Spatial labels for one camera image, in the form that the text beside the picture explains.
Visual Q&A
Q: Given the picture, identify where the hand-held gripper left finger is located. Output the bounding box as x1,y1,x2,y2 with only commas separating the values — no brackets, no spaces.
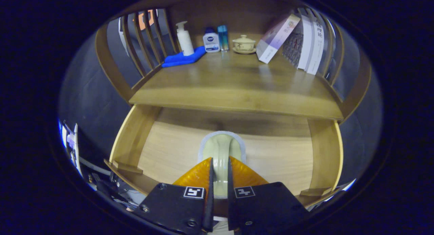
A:
134,156,215,235

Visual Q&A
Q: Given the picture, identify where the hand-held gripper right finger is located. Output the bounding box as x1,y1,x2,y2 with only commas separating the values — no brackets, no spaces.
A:
227,156,310,234

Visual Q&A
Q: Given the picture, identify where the wooden drawer with dark knob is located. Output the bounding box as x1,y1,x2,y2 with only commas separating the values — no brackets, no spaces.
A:
103,104,343,208

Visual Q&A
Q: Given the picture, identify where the wooden countertop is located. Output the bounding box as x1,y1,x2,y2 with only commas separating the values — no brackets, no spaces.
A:
129,50,344,120

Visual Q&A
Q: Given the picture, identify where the wooden cabinet with slatted shelf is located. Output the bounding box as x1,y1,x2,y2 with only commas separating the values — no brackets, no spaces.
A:
95,0,372,123

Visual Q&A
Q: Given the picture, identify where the blue folded cloth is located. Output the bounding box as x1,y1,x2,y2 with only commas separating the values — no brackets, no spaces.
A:
161,46,206,68

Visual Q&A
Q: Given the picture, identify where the dark patterned book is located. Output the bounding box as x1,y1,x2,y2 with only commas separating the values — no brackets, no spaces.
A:
282,23,304,68

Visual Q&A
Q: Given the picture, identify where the beige lidded tea cup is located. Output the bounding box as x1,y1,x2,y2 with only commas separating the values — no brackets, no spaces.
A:
232,35,257,55

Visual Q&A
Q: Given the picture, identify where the white book with black print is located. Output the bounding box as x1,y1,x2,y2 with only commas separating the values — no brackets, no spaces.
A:
306,20,325,75

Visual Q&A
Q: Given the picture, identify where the white pump bottle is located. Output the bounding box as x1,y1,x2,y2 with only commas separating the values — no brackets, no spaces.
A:
176,21,195,56

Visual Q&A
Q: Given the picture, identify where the purple and white book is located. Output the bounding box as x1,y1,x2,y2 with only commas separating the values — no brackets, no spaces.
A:
256,14,301,64

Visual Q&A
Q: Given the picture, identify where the thin white book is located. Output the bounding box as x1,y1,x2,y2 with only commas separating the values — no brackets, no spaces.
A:
297,15,314,71

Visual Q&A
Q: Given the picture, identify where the white lotion bottle blue label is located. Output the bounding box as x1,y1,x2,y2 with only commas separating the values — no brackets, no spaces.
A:
203,27,220,53

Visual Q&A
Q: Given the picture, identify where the teal slim bottle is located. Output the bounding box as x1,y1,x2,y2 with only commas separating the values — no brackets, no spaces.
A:
217,25,229,52

